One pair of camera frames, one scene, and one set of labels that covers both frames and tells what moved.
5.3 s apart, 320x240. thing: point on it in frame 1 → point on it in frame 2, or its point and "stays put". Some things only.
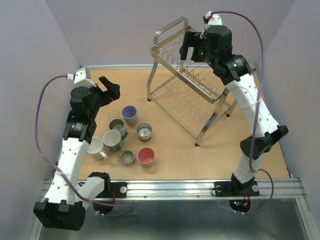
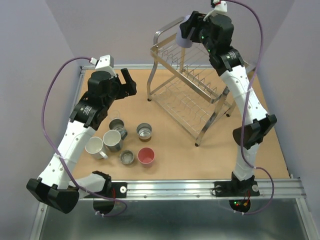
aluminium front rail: x=285 y=189 stays put
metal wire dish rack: x=188 y=91 stays put
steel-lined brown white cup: x=144 y=130 stays put
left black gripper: x=112 y=92 → x=126 y=89
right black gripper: x=190 y=36 → x=196 y=21
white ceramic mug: x=95 y=148 stays put
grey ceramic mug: x=113 y=139 stays put
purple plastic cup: x=130 y=114 → x=181 y=41
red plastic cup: x=146 y=156 stays put
